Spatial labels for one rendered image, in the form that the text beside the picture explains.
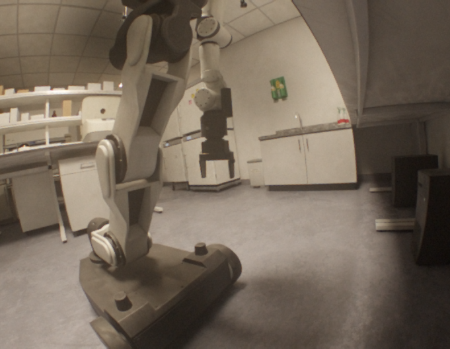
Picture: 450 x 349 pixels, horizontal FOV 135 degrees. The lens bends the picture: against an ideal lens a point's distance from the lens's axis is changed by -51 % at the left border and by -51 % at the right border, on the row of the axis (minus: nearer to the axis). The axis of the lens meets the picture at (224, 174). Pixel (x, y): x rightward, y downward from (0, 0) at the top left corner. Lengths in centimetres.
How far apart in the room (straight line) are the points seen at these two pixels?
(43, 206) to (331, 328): 285
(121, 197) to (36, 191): 231
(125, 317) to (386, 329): 74
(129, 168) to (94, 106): 222
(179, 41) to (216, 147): 33
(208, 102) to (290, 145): 188
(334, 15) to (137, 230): 75
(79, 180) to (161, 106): 164
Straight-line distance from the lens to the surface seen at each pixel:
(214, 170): 296
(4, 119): 282
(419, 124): 230
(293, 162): 239
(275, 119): 312
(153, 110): 55
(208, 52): 68
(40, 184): 278
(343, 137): 225
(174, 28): 50
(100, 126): 215
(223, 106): 61
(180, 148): 358
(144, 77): 45
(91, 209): 211
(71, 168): 207
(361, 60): 39
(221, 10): 79
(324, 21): 33
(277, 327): 70
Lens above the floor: 55
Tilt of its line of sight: 5 degrees down
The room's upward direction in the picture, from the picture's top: 8 degrees counter-clockwise
